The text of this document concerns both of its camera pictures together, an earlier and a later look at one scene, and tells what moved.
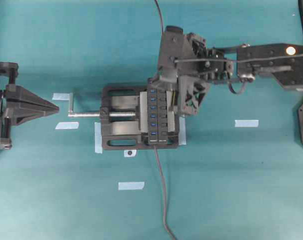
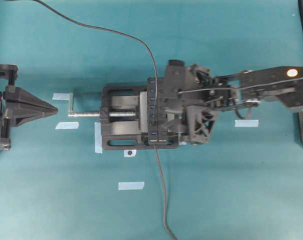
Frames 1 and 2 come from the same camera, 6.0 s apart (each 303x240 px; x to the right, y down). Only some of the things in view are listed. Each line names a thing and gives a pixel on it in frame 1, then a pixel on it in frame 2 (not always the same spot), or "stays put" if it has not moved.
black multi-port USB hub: (157, 113) stays put
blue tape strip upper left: (58, 96) stays put
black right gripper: (186, 62) → (192, 88)
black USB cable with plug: (150, 80) → (156, 112)
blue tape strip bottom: (131, 185) stays put
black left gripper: (22, 105) stays put
